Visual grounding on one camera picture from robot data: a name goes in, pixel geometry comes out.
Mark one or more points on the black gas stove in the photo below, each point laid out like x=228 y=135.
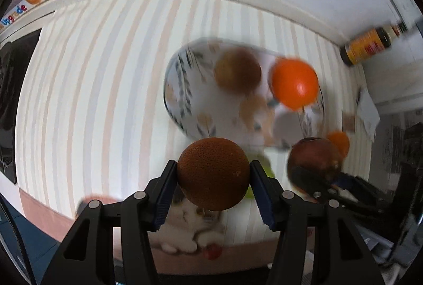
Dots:
x=13 y=90

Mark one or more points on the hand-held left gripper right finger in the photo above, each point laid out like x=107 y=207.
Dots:
x=264 y=200

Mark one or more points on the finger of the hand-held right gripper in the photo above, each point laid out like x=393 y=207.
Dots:
x=307 y=181
x=360 y=187

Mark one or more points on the small brown plaque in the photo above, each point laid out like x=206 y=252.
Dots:
x=348 y=122

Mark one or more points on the red cherry tomato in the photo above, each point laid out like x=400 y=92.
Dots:
x=213 y=252

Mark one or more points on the large orange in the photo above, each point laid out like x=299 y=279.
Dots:
x=290 y=80

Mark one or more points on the green round fruit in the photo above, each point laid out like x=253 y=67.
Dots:
x=269 y=169

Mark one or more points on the dark sauce bottle yellow label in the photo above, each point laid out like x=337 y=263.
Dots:
x=363 y=47

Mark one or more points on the white folded paper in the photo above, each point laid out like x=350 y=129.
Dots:
x=368 y=110

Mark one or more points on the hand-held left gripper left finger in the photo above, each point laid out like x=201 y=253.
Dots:
x=165 y=197

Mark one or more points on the brown round fruit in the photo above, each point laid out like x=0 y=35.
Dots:
x=237 y=70

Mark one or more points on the floral print oval plate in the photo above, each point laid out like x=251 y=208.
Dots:
x=191 y=73

